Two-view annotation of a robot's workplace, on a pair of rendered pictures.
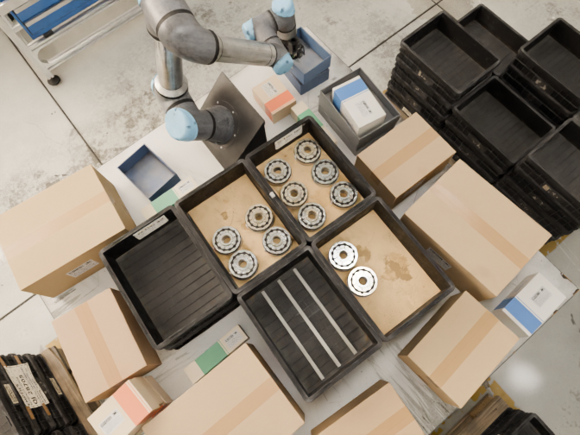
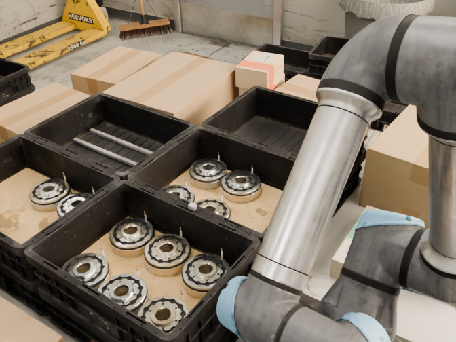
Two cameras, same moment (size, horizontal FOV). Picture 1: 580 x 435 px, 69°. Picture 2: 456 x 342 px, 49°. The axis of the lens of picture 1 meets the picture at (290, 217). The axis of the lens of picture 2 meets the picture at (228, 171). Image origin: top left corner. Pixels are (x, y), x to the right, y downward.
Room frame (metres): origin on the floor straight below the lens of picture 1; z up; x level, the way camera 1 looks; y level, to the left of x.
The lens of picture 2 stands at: (1.36, -0.22, 1.65)
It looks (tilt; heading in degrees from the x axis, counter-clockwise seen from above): 36 degrees down; 156
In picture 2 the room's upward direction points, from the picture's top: 2 degrees counter-clockwise
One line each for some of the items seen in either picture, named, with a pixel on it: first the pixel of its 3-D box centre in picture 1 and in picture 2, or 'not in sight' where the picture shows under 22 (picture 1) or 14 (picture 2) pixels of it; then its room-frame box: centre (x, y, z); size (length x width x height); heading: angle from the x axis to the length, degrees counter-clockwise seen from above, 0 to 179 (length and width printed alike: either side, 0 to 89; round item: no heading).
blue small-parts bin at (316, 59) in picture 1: (302, 55); not in sight; (1.21, -0.12, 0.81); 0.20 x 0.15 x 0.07; 34
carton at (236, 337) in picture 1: (217, 353); not in sight; (0.03, 0.31, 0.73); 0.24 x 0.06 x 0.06; 124
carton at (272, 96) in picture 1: (274, 98); not in sight; (1.05, 0.02, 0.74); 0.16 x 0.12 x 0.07; 30
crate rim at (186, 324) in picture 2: (309, 176); (142, 250); (0.60, -0.08, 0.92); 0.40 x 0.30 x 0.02; 30
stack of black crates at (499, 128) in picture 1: (489, 135); not in sight; (0.99, -1.08, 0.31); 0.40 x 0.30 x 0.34; 34
